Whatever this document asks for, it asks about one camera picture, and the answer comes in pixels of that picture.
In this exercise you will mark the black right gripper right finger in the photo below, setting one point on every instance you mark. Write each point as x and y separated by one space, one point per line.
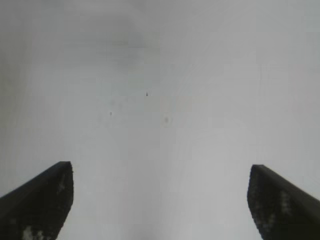
282 207

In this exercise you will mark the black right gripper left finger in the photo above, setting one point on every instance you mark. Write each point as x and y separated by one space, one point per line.
37 205

